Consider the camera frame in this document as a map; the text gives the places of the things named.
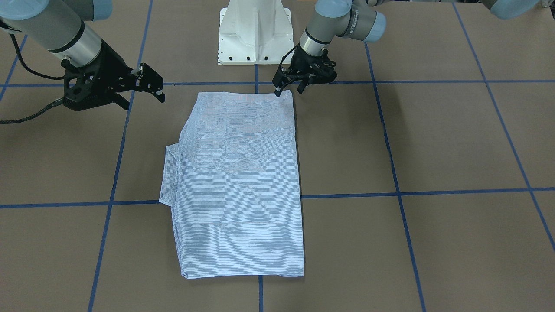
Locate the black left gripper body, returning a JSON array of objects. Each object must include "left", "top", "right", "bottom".
[{"left": 288, "top": 44, "right": 337, "bottom": 85}]

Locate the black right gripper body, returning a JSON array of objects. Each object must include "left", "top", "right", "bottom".
[{"left": 63, "top": 42, "right": 133, "bottom": 112}]

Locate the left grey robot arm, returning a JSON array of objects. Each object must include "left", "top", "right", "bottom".
[{"left": 272, "top": 0, "right": 387, "bottom": 97}]

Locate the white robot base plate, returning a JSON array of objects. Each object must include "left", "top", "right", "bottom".
[{"left": 218, "top": 0, "right": 294, "bottom": 65}]

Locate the blue striped button shirt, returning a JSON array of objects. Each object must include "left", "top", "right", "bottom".
[{"left": 159, "top": 90, "right": 304, "bottom": 279}]

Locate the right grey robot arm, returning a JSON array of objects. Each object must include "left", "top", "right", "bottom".
[{"left": 1, "top": 0, "right": 165, "bottom": 112}]

